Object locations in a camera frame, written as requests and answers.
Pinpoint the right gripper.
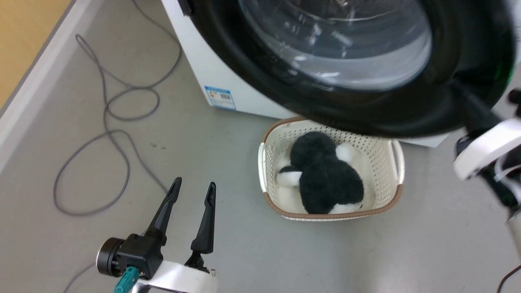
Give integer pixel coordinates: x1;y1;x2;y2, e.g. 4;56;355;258
450;79;521;181

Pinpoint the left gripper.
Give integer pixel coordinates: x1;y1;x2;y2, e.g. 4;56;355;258
96;177;219;293

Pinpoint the black round glass washer door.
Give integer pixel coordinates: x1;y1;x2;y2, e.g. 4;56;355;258
185;0;517;138

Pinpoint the white washing machine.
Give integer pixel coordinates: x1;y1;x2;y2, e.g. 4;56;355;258
161;0;521;148

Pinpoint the cream perforated laundry basket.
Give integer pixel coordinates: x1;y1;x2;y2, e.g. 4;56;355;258
258;117;405;221

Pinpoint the blue white energy label sticker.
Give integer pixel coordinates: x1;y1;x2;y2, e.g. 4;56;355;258
204;86;236;111

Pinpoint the black and white plush toy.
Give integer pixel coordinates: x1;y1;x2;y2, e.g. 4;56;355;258
276;131;366;215

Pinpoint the white baseboard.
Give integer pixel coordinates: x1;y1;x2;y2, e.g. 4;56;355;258
0;0;88;173

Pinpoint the teal cable plug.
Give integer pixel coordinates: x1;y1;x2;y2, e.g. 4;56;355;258
114;267;140;293

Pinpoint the short grey cable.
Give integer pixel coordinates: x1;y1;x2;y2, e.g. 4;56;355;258
62;264;97;293

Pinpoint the long grey floor cable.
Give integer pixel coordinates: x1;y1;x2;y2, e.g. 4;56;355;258
53;0;183;216

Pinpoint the thin dark red cable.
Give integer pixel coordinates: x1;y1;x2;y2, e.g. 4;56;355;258
497;265;521;293

